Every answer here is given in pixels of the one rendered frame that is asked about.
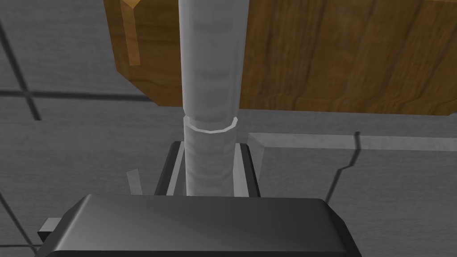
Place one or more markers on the brown wooden cupboard door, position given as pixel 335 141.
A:
pixel 321 60

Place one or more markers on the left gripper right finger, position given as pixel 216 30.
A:
pixel 246 171

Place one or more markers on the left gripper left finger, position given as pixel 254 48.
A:
pixel 172 171

